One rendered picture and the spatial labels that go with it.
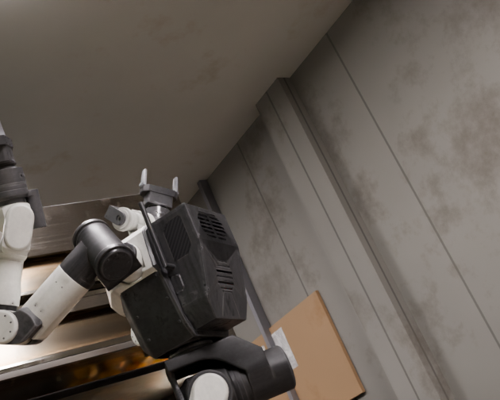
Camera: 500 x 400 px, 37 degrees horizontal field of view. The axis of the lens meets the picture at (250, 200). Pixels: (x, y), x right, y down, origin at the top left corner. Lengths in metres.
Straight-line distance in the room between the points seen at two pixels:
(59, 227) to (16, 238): 1.33
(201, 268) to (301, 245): 3.42
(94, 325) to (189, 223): 1.27
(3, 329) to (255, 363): 0.59
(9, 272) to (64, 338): 1.13
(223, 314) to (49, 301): 0.40
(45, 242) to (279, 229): 2.54
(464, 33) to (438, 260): 1.25
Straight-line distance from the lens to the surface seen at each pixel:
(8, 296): 1.85
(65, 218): 3.19
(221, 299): 1.82
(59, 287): 1.79
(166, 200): 2.40
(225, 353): 1.84
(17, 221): 1.84
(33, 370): 2.73
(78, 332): 2.98
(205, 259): 1.80
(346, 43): 4.79
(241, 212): 5.66
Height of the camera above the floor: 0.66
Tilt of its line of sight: 22 degrees up
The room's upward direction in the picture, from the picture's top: 25 degrees counter-clockwise
